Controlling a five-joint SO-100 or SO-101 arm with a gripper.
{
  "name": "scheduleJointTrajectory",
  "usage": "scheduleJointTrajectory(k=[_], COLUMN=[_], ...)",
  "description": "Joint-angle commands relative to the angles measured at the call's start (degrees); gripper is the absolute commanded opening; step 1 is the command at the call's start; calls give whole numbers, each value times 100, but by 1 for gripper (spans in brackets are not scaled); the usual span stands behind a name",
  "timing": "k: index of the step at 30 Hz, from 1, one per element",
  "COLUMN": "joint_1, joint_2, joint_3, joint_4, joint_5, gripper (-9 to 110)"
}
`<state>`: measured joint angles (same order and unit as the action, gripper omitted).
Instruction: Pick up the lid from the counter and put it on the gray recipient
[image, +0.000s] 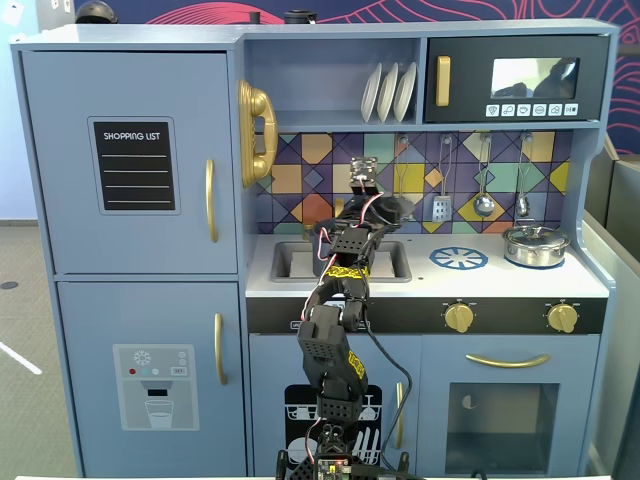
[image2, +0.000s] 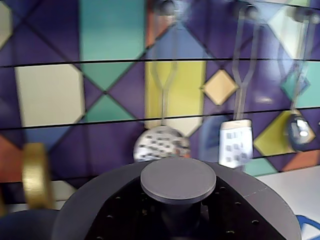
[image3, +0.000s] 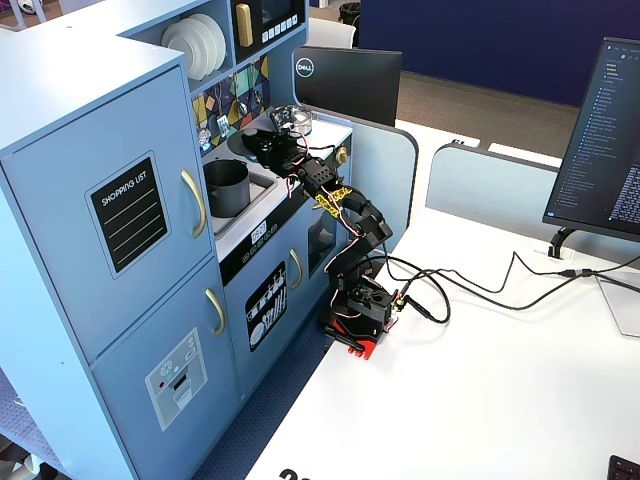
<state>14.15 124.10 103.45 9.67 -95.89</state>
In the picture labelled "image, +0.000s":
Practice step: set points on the round dark floor cover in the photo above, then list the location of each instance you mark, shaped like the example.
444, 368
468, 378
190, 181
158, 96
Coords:
8, 285

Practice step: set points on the black round container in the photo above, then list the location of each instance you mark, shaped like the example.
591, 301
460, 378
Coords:
299, 17

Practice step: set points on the black shopping list board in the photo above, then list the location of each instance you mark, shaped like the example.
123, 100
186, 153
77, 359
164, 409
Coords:
134, 165

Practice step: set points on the blue toy kitchen unit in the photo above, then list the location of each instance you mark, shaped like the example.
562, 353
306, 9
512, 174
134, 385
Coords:
150, 34

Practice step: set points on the blue dishwasher door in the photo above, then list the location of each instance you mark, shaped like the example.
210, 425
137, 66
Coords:
270, 365

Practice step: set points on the gray water dispenser sticker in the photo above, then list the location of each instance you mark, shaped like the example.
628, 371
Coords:
130, 400

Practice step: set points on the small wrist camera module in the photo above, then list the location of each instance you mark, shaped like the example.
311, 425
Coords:
363, 170

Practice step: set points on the gold toy telephone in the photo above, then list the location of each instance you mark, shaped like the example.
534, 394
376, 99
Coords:
260, 110

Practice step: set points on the white floor tape strip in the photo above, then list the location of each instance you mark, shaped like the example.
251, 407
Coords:
20, 357

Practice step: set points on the metal ladle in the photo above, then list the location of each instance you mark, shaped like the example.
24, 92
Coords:
483, 205

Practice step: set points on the large blue fridge door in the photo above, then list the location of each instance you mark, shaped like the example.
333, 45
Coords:
60, 150

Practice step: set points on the black helmet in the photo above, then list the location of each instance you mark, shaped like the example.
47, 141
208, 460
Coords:
97, 11

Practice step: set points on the blue freezer door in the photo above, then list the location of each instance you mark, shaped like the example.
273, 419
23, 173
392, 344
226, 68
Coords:
85, 325

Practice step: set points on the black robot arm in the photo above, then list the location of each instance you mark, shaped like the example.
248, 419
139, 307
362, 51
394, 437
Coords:
325, 350

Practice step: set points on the metal slotted spatula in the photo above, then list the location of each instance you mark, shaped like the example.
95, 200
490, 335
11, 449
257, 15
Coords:
442, 209

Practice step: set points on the stainless steel pot lid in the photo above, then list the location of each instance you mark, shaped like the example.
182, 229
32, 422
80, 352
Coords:
532, 233

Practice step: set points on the black microwave door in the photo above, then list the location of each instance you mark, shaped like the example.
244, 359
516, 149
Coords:
465, 50

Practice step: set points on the small black cap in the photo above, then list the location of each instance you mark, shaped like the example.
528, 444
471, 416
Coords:
254, 17

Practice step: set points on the white toy plate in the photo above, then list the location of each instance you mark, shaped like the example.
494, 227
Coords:
371, 95
405, 90
387, 92

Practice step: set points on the gray toy sink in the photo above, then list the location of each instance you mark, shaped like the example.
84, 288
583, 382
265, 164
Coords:
282, 262

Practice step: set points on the small metal spoon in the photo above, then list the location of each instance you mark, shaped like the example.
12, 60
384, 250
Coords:
522, 205

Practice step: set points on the blue oven door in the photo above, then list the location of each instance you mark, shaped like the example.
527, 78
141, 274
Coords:
435, 360

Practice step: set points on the white paper card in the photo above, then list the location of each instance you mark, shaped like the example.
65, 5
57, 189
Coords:
12, 12

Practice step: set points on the gold stove knob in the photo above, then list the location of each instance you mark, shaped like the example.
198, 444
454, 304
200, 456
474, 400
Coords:
563, 317
459, 317

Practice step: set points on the metal slotted skimmer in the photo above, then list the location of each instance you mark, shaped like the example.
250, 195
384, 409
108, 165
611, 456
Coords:
403, 142

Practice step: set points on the gray plastic pot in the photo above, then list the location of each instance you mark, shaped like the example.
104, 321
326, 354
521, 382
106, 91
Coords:
316, 265

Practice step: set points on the green controller circuit board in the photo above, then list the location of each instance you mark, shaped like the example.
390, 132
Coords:
332, 470

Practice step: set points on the dark gray round lid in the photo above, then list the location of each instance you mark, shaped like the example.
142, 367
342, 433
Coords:
397, 209

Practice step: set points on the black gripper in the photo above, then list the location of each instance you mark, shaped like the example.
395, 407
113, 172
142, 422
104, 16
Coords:
389, 210

